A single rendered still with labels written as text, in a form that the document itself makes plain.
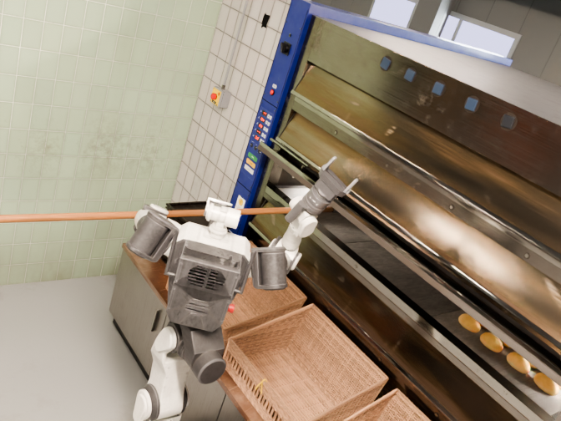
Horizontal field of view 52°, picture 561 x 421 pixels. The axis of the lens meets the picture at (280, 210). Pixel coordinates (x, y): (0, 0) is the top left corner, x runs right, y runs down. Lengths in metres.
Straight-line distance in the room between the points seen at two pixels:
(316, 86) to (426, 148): 0.74
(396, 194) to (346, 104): 0.51
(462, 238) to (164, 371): 1.26
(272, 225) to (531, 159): 1.48
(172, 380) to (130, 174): 1.82
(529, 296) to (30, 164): 2.70
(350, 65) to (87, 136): 1.66
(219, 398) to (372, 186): 1.18
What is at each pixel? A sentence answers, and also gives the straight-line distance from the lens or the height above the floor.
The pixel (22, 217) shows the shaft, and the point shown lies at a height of 1.19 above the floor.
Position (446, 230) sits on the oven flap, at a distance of 2.42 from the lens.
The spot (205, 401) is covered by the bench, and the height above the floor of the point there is 0.39.
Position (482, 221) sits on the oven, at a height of 1.67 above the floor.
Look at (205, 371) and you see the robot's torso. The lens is 2.11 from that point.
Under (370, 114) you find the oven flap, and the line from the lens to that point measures 2.68.
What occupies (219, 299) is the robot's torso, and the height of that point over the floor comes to 1.27.
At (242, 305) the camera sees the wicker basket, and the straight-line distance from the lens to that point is 3.20.
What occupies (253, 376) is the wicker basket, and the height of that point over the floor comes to 0.69.
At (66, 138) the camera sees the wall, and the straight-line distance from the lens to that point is 3.61.
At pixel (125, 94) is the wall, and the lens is 3.62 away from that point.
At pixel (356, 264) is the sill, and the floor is 1.17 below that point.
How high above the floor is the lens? 2.33
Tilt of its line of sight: 23 degrees down
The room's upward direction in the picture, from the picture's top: 19 degrees clockwise
